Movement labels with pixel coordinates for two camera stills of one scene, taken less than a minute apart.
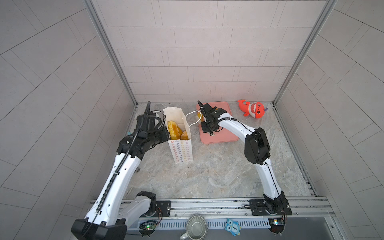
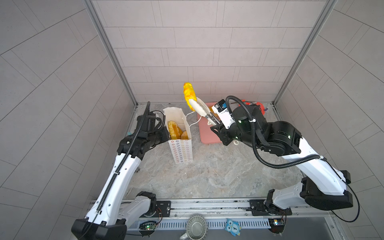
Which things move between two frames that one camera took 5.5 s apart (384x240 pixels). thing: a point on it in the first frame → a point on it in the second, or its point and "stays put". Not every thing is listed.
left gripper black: [164, 135] stays put
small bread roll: [184, 135] stays put
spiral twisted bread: [175, 131] stays put
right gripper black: [203, 128] → [221, 132]
